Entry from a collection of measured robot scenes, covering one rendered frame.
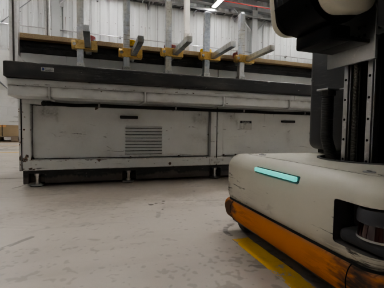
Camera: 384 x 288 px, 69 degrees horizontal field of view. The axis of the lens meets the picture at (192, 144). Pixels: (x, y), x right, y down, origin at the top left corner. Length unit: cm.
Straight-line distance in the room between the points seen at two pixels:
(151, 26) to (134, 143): 778
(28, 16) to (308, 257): 927
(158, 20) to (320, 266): 930
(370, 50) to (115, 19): 885
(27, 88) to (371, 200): 161
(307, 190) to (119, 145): 147
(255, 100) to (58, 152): 134
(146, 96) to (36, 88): 59
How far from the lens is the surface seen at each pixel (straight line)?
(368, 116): 93
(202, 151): 209
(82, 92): 173
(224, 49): 170
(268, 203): 81
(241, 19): 205
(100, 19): 941
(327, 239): 67
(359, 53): 93
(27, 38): 196
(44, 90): 175
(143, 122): 197
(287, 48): 1149
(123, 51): 175
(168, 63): 179
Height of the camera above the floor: 37
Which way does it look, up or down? 3 degrees down
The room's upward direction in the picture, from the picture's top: 1 degrees clockwise
